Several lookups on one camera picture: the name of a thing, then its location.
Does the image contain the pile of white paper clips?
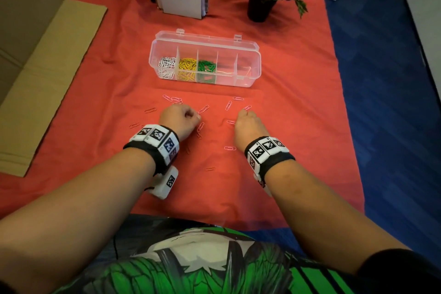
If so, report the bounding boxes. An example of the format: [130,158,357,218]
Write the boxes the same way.
[158,57,177,80]

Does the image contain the large brown cardboard box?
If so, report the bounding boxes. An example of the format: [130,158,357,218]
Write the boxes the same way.
[0,0,108,178]

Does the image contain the person's right hand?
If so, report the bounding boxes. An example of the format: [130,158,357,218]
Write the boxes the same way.
[234,109,271,153]

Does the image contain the pile of yellow paper clips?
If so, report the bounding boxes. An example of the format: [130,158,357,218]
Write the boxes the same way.
[177,57,198,82]

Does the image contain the person's left forearm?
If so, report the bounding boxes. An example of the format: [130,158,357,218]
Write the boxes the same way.
[0,147,156,294]

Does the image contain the person's left hand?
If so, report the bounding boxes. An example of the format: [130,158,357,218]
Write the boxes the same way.
[158,103,202,142]

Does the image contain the colored paper clips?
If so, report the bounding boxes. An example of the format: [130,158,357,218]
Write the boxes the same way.
[129,94,254,172]

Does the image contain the red tablecloth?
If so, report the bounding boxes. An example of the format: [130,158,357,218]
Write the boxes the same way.
[0,0,366,232]

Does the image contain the pile of green paper clips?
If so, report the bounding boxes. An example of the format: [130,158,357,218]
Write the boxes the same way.
[197,59,217,84]

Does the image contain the person's right forearm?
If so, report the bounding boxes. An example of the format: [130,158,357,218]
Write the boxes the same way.
[264,159,411,276]

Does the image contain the clear plastic compartment box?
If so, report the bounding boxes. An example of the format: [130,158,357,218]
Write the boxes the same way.
[148,28,262,88]

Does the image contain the black white marker wristband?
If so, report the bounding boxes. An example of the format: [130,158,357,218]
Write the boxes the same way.
[123,124,181,176]
[244,136,296,184]

